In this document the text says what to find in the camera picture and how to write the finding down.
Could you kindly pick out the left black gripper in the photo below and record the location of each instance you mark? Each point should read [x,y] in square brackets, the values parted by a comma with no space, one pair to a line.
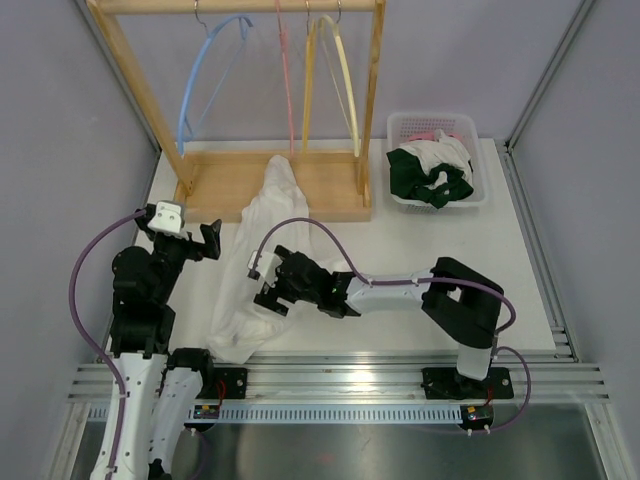
[198,250]

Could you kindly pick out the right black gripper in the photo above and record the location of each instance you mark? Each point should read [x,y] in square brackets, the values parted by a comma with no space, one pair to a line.
[278,291]

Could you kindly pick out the white t shirt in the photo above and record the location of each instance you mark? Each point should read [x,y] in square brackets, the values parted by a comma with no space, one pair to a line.
[239,327]

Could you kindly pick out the dark green t shirt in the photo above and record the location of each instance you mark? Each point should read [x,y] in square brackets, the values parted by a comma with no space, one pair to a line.
[435,173]

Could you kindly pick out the pink t shirt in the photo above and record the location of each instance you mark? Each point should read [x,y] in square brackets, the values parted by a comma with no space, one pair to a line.
[431,136]

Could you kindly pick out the yellow hanger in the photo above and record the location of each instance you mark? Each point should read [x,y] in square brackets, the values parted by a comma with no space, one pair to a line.
[310,53]

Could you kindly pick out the pink hanger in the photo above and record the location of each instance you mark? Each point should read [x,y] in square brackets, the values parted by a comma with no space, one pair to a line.
[283,41]

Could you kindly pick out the cream hanger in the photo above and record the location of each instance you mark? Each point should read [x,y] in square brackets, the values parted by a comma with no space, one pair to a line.
[327,27]

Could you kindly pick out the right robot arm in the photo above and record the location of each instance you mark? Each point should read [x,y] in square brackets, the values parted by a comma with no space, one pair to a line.
[463,303]

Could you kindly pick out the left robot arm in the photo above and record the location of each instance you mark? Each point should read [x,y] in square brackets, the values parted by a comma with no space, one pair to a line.
[157,390]

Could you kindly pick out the wooden clothes rack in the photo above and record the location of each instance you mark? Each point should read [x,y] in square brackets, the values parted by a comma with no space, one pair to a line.
[220,184]

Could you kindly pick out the white plastic basket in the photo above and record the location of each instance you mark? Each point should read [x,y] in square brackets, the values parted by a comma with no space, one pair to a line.
[400,126]

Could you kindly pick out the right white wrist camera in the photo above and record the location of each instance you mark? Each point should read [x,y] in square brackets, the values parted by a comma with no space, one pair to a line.
[262,268]

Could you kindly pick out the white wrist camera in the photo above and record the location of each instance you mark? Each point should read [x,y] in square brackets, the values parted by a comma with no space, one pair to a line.
[262,268]
[168,218]

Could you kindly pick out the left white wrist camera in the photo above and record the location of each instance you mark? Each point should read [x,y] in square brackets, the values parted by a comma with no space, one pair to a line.
[168,218]

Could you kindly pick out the white slotted cable duct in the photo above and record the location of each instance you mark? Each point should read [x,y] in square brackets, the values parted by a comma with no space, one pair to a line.
[237,413]

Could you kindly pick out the left aluminium frame post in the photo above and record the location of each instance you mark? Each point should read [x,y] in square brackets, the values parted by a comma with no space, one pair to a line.
[117,73]

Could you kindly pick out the aluminium frame post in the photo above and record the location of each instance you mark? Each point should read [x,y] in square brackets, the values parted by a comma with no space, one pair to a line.
[560,53]
[117,73]

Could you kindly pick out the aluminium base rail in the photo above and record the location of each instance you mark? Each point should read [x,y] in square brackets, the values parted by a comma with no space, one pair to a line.
[386,379]

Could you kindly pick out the right aluminium frame post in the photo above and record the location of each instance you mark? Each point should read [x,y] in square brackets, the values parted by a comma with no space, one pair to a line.
[560,53]

